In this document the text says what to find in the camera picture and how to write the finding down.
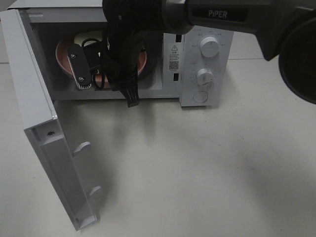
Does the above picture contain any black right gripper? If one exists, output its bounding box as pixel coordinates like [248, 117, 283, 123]
[83, 29, 149, 108]

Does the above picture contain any round white door button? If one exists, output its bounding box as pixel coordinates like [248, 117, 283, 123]
[193, 91, 208, 103]

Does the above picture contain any sandwich with lettuce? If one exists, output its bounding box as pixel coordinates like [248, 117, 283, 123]
[74, 30, 102, 45]

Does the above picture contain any pink round plate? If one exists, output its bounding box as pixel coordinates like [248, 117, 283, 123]
[55, 34, 148, 89]

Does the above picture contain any white microwave door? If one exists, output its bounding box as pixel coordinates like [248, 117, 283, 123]
[0, 9, 101, 230]

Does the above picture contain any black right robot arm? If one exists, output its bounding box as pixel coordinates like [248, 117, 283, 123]
[99, 0, 316, 107]

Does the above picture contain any glass microwave turntable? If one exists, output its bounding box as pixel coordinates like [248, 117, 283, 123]
[138, 46, 159, 81]

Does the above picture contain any white microwave oven body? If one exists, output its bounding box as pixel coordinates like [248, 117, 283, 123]
[7, 0, 234, 107]

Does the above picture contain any white lower microwave knob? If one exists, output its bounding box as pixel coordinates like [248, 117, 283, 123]
[196, 69, 214, 86]

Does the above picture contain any white microwave knob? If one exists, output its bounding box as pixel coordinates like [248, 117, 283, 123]
[199, 36, 220, 58]
[196, 69, 214, 86]

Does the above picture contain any white upper microwave knob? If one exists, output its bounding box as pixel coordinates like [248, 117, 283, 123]
[199, 36, 220, 58]

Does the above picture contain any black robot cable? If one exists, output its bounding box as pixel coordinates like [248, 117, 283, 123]
[80, 37, 112, 90]

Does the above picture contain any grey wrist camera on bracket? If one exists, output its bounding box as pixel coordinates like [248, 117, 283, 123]
[68, 44, 92, 90]

